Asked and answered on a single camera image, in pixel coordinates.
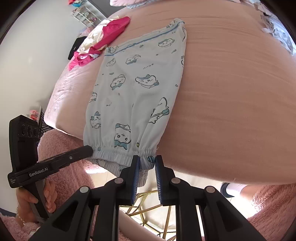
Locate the pink and white clothes pile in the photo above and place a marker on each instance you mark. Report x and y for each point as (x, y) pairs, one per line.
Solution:
(113, 27)

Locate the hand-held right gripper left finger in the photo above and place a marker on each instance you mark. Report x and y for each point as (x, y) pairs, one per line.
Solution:
(135, 180)

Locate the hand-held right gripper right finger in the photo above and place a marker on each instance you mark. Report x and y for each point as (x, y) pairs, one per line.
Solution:
(159, 180)

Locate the black garment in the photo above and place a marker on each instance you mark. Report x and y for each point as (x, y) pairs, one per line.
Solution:
(75, 46)

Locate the pink fluffy robe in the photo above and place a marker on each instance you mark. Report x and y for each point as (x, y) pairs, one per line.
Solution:
(64, 185)

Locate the pink bed sheet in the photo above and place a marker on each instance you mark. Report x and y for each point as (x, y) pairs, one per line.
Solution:
(231, 104)

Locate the pile of white clothes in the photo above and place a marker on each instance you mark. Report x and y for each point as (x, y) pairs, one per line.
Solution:
(277, 30)

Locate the colourful plush toy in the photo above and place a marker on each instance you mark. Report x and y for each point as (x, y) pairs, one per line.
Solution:
(74, 2)

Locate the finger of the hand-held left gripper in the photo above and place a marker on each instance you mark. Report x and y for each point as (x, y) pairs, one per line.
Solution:
(76, 154)

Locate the person's left hand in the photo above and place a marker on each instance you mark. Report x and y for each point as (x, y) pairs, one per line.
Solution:
(23, 197)

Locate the pale pink satin sheet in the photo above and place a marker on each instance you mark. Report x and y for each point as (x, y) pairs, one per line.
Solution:
(67, 92)

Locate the white cartoon print pajama pants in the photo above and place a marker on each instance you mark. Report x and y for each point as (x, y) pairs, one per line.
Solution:
(138, 97)

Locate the white satin garment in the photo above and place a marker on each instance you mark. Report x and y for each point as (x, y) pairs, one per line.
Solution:
(92, 38)

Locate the pink checkered quilt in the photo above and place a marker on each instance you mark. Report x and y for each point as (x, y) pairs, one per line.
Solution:
(124, 2)

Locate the white shelf rack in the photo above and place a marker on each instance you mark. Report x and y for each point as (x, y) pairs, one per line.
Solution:
(85, 15)

